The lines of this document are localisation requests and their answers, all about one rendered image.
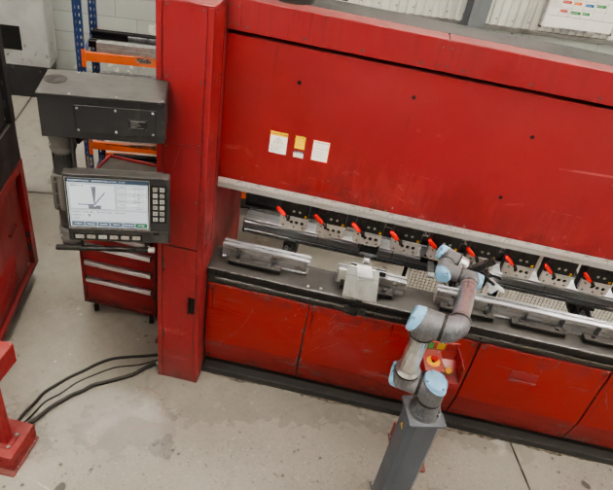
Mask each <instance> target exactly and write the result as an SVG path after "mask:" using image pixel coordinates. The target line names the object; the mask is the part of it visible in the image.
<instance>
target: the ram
mask: <svg viewBox="0 0 613 490"><path fill-rule="evenodd" d="M271 131H277V132H282V133H287V134H288V140H287V147H286V154H285V155H282V154H277V153H272V152H269V148H270V133H271ZM296 135H297V136H302V137H305V138H306V143H305V149H304V150H300V149H295V148H294V146H295V140H296ZM313 139H314V140H319V141H324V142H329V143H331V146H330V151H329V155H328V161H327V163H324V162H319V161H315V160H310V156H311V150H312V144H313ZM294 151H298V152H302V153H304V155H303V158H299V157H293V153H294ZM218 176H220V177H225V178H230V179H234V180H238V181H242V182H247V183H252V184H256V185H261V186H266V187H270V188H275V189H280V190H284V191H288V192H293V193H301V194H306V195H310V196H315V197H320V198H324V199H329V200H334V201H337V202H342V203H346V204H351V205H356V206H360V207H365V208H370V209H374V210H379V211H383V212H387V213H392V214H397V215H401V216H406V217H411V218H415V219H420V220H424V221H428V222H433V223H438V224H442V225H447V226H451V227H456V228H464V229H469V230H474V231H477V232H482V233H487V234H491V235H496V236H501V237H505V238H510V239H515V240H519V241H523V242H528V243H532V244H537V245H542V246H546V247H551V248H555V249H560V250H564V251H568V252H573V253H578V254H582V255H587V256H592V257H596V258H601V259H606V260H610V261H613V106H608V105H603V104H598V103H593V102H589V101H584V100H579V99H574V98H569V97H564V96H559V95H554V94H550V93H545V92H540V91H536V90H531V89H526V88H521V87H512V86H507V85H502V84H498V83H493V82H488V81H483V80H478V79H473V78H468V77H464V76H459V75H454V74H450V73H445V72H442V71H435V70H430V69H425V68H420V67H415V66H411V65H406V64H401V63H396V62H391V61H386V60H382V59H377V58H372V57H367V56H363V55H358V54H353V53H348V52H339V51H334V50H329V49H324V48H319V47H315V46H311V45H306V44H301V43H296V42H291V41H286V40H281V39H276V38H272V37H267V36H262V35H257V34H252V33H247V32H242V31H237V30H233V29H231V30H230V31H229V32H228V36H227V51H226V66H225V82H224V96H223V111H222V126H221V141H220V156H219V171H218ZM218 187H223V188H228V189H232V190H237V191H241V192H246V193H254V194H258V195H263V196H267V197H272V198H276V199H281V200H286V201H290V202H295V203H300V204H303V205H308V206H313V207H317V208H322V209H326V210H331V211H336V212H340V213H345V214H349V215H353V216H358V217H363V218H367V219H372V220H376V221H381V222H386V223H390V224H394V225H399V226H403V227H408V228H416V229H421V230H425V231H430V232H435V233H439V234H443V235H448V236H452V237H457V238H461V239H466V240H471V241H475V242H480V243H485V244H488V245H493V246H498V247H502V248H507V249H511V250H516V251H521V252H525V253H529V254H534V255H538V256H543V257H548V258H552V259H557V260H561V261H566V262H571V263H578V264H583V265H587V266H592V267H597V268H601V269H606V270H610V271H613V266H611V265H606V264H601V263H597V262H588V261H584V260H579V259H575V258H570V257H566V256H562V255H557V254H552V253H548V252H543V251H538V250H534V249H529V248H525V247H521V246H516V245H512V244H507V243H502V242H498V241H493V240H488V239H484V238H480V237H475V236H471V235H466V234H461V233H457V232H452V231H448V230H443V229H438V228H434V227H426V226H422V225H417V224H412V223H408V222H403V221H398V220H394V219H389V218H385V217H381V216H376V215H372V214H367V213H362V212H358V211H353V210H348V209H344V208H340V207H335V206H331V205H326V204H322V203H317V202H312V201H308V200H303V199H298V198H295V197H290V196H285V195H281V194H276V193H271V192H263V191H259V190H254V189H249V188H245V187H241V186H236V185H232V184H227V183H222V182H218Z"/></svg>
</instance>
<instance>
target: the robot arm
mask: <svg viewBox="0 0 613 490"><path fill-rule="evenodd" d="M435 257H436V258H437V259H438V260H439V261H438V264H437V266H436V269H435V274H434V275H435V278H436V279H437V280H438V281H439V282H442V283H443V282H445V283H446V282H448V281H450V280H451V281H453V282H456V283H459V284H460V287H459V290H458V294H457V298H456V301H455V305H454V308H453V312H452V314H451V315H447V314H444V313H441V312H439V311H436V310H433V309H430V308H428V307H426V306H422V305H416V306H415V308H414V309H413V311H412V313H411V315H410V317H409V319H408V322H407V324H406V330H408V333H409V336H410V337H409V339H408V342H407V345H406V348H405V351H404V353H403V356H402V359H400V360H399V361H394V363H393V365H392V367H391V371H390V374H389V379H388V382H389V384H390V385H391V386H394V387H395V388H398V389H401V390H403V391H406V392H408V393H411V394H413V395H415V396H414V397H413V398H412V399H411V401H410V403H409V412H410V414H411V415H412V417H413V418H414V419H415V420H417V421H418V422H420V423H424V424H432V423H435V422H436V421H437V420H438V419H439V417H440V414H441V403H442V400H443V398H444V396H445V394H446V393H447V390H448V380H447V379H446V378H445V376H444V375H443V374H441V373H440V372H439V371H437V370H433V369H431V370H428V371H426V372H425V371H422V370H420V366H419V365H420V363H421V360H422V358H423V355H424V353H425V350H426V348H427V345H428V343H430V342H432V341H433V340H437V341H439V342H442V343H453V342H457V341H458V340H460V339H461V338H463V337H464V336H465V335H466V334H467V333H468V332H469V330H470V328H471V319H470V316H471V312H472V308H473V304H474V299H475V295H476V292H477V290H480V289H481V288H483V287H484V285H485V284H487V286H488V293H489V294H493V293H494V292H496V291H497V290H498V291H500V292H502V293H503V294H504V293H505V292H504V290H503V288H502V287H500V286H499V285H498V284H497V283H496V282H495V281H494V279H495V278H496V279H498V280H502V279H501V277H500V276H498V275H497V274H495V273H493V272H492V271H490V270H488V269H487V267H490V266H493V265H496V260H495V258H494V257H492V258H489V259H486V260H484V261H481V262H477V263H474V264H472V263H473V262H471V261H470V260H469V259H467V258H466V257H464V256H462V255H461V254H459V253H457V252H456V251H454V250H453V249H452V248H451V247H448V246H447V245H444V244H443V245H441V246H440V247H439V249H438V250H437V252H436V254H435Z"/></svg>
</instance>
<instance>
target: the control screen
mask: <svg viewBox="0 0 613 490"><path fill-rule="evenodd" d="M65 179H66V188H67V196H68V204H69V213H70V222H71V226H72V227H97V228H144V229H149V219H148V182H133V181H116V180H98V179H81V178H65ZM86 213H89V214H92V215H93V218H89V217H86Z"/></svg>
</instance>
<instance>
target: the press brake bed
mask: <svg viewBox="0 0 613 490"><path fill-rule="evenodd" d="M351 307H352V305H349V304H344V303H340V302H335V301H331V300H327V299H323V298H318V297H310V296H306V295H301V294H297V293H292V292H288V291H283V290H279V289H275V288H271V287H266V286H262V285H257V284H253V283H249V282H244V281H240V280H235V279H232V278H227V277H223V276H218V275H214V274H209V273H207V289H206V305H205V322H204V352H205V359H204V362H203V364H202V369H201V370H202V371H207V372H211V373H216V374H221V375H225V376H228V377H233V378H237V379H241V380H246V381H250V382H254V383H258V384H262V385H266V386H270V387H274V388H278V389H282V390H287V391H291V392H296V393H300V394H305V395H309V396H314V397H318V398H321V399H325V400H330V401H334V402H338V403H347V404H351V405H355V406H359V407H364V408H368V409H370V410H375V411H379V412H383V413H387V414H392V415H396V416H400V413H401V411H402V408H403V402H402V396H403V395H409V396H415V395H413V394H411V393H408V392H406V391H403V390H401V389H398V388H395V387H394V386H391V385H390V384H389V382H388V379H389V374H390V371H391V367H392V365H393V363H394V361H399V360H400V359H402V356H403V353H404V351H405V348H406V345H407V342H408V339H409V337H410V336H409V333H408V330H406V324H407V322H408V319H409V318H406V317H401V316H397V315H392V314H388V313H383V312H379V311H375V310H371V309H366V308H362V307H359V310H358V313H357V317H356V316H351V315H350V311H351ZM453 343H457V344H461V345H460V347H459V351H460V355H461V358H462V362H463V365H464V369H465V371H464V373H463V375H462V377H461V379H460V382H459V384H458V386H457V388H456V389H449V388H448V390H447V393H446V394H445V396H444V398H443V400H442V403H441V409H442V412H443V415H444V418H445V421H446V424H447V427H449V428H454V429H458V430H460V431H465V432H469V433H473V434H477V435H482V436H487V437H491V438H497V439H501V440H506V441H510V442H513V443H518V444H522V445H527V446H531V447H536V448H541V449H545V450H549V451H553V452H557V453H561V454H564V455H569V456H574V457H578V458H582V459H586V460H591V461H595V462H599V463H602V464H606V465H611V466H613V364H610V363H606V362H602V361H598V360H593V359H589V358H585V357H580V356H576V355H571V354H567V353H562V352H559V351H554V350H550V349H545V348H541V347H536V346H532V345H527V344H523V343H518V342H515V341H510V340H506V339H501V338H497V337H492V336H488V335H483V334H479V333H475V332H468V333H467V334H466V335H465V336H464V337H463V338H461V339H460V340H458V341H457V342H453ZM512 370H515V371H519V372H524V373H528V374H533V375H537V376H539V377H538V378H537V380H536V382H535V387H533V386H529V385H524V384H521V383H517V382H512V381H509V379H508V378H509V376H510V374H511V372H512Z"/></svg>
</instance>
